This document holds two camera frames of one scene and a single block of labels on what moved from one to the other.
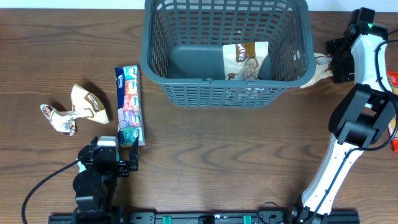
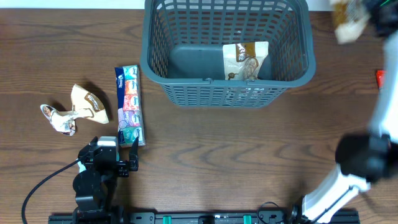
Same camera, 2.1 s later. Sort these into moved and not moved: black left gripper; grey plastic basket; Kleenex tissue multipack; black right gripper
Moved: black right gripper
Not moved: black left gripper; grey plastic basket; Kleenex tissue multipack
